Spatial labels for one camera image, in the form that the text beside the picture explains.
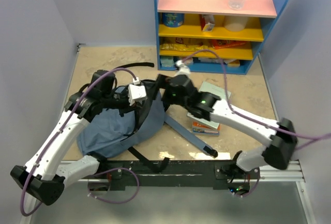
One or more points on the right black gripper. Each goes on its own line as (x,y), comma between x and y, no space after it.
(162,81)

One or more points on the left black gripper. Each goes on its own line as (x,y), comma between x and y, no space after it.
(135,106)

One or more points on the blue student backpack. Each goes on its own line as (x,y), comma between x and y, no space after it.
(110,134)

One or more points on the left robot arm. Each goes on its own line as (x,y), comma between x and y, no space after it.
(43,177)

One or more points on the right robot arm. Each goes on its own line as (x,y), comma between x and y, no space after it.
(277,138)

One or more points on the teal tissue pack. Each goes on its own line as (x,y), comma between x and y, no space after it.
(166,61)

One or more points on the white tissue pack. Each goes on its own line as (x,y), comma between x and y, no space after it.
(207,60)

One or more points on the yellow snack bag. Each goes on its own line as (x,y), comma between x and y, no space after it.
(182,44)

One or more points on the orange book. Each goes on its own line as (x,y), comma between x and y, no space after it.
(200,129)

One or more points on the teal book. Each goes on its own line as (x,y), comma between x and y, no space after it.
(209,124)

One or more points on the red snack packet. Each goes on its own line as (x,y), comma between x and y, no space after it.
(223,44)

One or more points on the yellow sponge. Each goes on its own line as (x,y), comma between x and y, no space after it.
(234,64)

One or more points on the blue shelf unit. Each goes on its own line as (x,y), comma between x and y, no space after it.
(214,37)

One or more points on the blue round tin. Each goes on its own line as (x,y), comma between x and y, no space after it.
(173,19)

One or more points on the red white carton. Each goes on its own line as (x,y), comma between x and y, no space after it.
(207,22)

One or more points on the white round container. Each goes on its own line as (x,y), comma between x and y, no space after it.
(235,23)

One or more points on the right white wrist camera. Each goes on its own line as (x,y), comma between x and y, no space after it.
(182,68)

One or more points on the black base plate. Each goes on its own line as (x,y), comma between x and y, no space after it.
(215,174)

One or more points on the aluminium rail frame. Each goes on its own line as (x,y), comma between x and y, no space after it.
(292,173)

